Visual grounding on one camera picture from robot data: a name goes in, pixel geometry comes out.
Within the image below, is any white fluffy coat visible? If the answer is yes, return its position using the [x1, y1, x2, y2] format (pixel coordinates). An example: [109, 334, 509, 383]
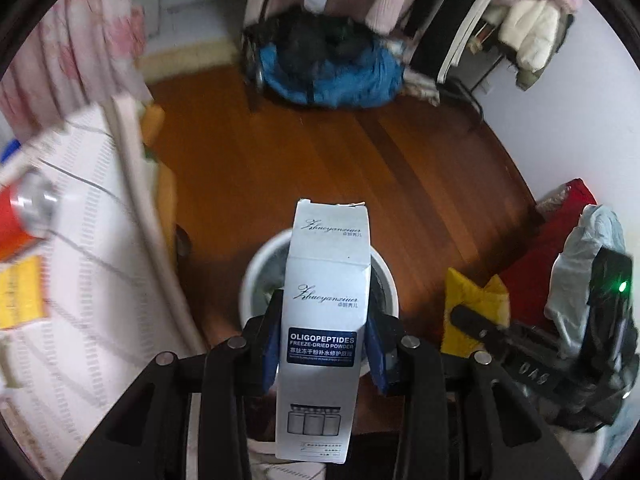
[497, 0, 573, 75]

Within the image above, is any yellow cloth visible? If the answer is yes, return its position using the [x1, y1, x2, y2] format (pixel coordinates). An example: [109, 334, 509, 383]
[441, 267, 512, 357]

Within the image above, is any black hanging garment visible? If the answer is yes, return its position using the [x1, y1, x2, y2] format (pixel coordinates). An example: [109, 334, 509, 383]
[407, 0, 488, 85]

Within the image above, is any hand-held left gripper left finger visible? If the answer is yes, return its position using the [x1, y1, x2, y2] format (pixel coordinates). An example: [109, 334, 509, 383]
[62, 287, 284, 480]

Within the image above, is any pale blue crumpled cloth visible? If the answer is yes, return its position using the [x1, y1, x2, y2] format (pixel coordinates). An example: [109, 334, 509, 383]
[544, 204, 627, 358]

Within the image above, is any red cloth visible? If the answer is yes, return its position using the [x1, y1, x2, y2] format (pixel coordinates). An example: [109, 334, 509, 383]
[499, 177, 599, 333]

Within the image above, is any yellow flat packet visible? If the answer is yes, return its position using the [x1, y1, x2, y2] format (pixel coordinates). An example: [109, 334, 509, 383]
[0, 255, 47, 332]

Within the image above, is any pink floral curtain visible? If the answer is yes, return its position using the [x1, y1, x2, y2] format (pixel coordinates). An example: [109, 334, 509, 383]
[0, 0, 153, 141]

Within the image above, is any white quilted cover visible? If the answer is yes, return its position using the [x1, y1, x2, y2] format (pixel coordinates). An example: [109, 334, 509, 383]
[0, 95, 208, 466]

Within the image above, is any white round waste bin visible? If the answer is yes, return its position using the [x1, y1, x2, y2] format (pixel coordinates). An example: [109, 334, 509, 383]
[240, 229, 401, 377]

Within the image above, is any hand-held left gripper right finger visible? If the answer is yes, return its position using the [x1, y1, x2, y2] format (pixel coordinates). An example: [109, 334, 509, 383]
[364, 309, 583, 480]

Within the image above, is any red can with silver top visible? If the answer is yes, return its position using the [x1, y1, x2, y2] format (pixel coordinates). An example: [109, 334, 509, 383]
[0, 170, 60, 262]

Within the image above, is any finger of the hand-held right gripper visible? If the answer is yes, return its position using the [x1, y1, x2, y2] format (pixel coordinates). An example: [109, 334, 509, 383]
[450, 304, 512, 357]

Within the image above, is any blue bag of dark clothes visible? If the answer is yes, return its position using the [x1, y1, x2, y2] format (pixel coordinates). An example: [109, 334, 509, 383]
[256, 12, 407, 109]

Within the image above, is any white cosmetics carton box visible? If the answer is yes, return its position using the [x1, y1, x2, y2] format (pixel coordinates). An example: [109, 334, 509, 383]
[275, 199, 372, 461]

